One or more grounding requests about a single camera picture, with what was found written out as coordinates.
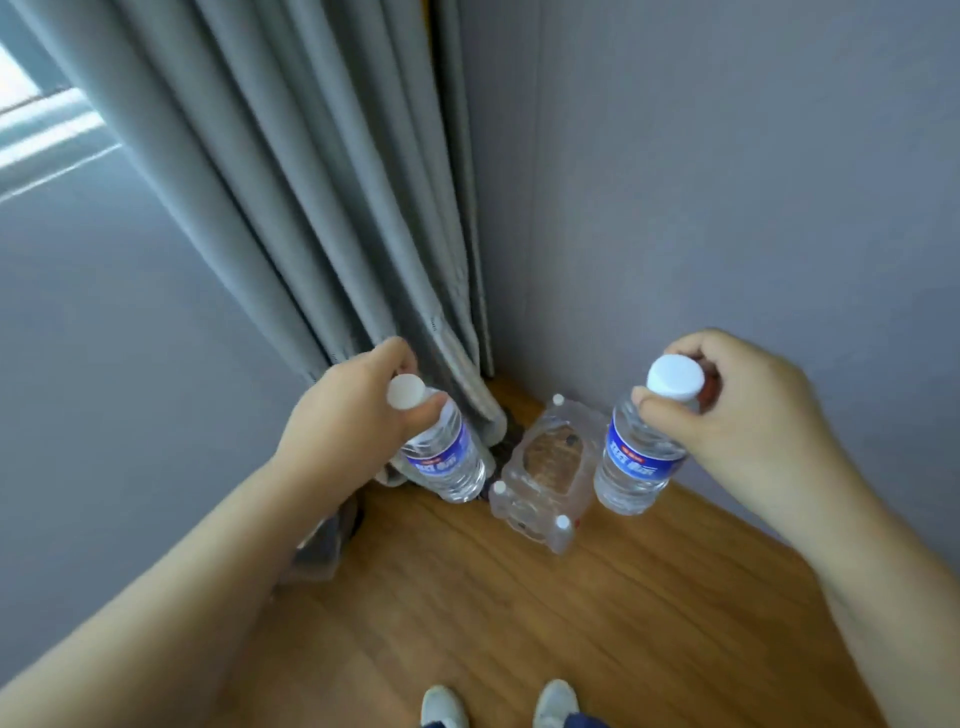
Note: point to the wrapped clear water bottle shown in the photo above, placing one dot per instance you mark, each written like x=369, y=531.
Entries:
x=562, y=531
x=559, y=409
x=501, y=496

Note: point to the person's right hand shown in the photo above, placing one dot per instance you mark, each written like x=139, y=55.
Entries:
x=750, y=427

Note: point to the grey curtain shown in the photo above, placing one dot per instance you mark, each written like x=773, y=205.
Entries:
x=315, y=187

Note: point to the clear water bottle blue label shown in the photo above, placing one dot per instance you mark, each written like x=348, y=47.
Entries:
x=634, y=465
x=450, y=457

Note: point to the person's white right shoe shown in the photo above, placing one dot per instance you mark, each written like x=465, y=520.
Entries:
x=556, y=703

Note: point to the person's right thumb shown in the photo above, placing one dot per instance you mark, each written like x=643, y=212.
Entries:
x=667, y=416

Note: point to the window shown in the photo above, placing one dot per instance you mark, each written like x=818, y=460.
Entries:
x=41, y=127

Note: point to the person's right forearm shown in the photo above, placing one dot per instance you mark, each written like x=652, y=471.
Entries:
x=885, y=600

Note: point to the person's white left shoe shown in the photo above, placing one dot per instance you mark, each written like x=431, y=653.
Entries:
x=442, y=706

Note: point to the person's white shoe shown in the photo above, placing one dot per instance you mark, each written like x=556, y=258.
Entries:
x=442, y=706
x=556, y=703

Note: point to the person's left hand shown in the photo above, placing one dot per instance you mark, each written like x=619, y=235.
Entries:
x=345, y=427

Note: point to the clear plastic shrink wrap pack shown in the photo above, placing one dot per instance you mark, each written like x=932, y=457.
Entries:
x=544, y=465

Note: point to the person's left forearm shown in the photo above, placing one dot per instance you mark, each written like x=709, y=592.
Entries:
x=172, y=600

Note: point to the person's left thumb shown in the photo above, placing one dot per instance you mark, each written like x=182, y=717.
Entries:
x=420, y=420

